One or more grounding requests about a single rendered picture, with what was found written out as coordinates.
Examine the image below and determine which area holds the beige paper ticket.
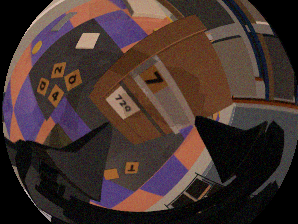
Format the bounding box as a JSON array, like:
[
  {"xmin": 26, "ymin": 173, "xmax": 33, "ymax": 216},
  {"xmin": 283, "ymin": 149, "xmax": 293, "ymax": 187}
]
[{"xmin": 105, "ymin": 87, "xmax": 140, "ymax": 120}]

